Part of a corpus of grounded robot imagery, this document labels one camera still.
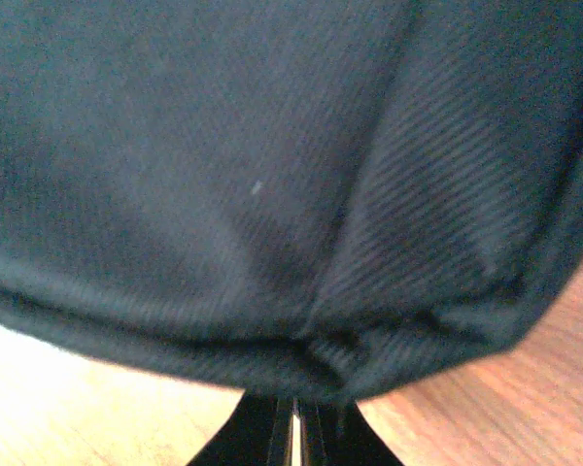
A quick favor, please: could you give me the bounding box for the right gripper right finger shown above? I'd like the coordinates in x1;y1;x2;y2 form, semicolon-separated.
298;402;403;466

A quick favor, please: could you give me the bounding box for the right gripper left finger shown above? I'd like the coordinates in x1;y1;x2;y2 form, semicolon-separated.
187;394;293;466

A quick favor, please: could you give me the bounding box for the black student backpack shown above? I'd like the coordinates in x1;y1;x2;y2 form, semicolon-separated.
0;1;583;403

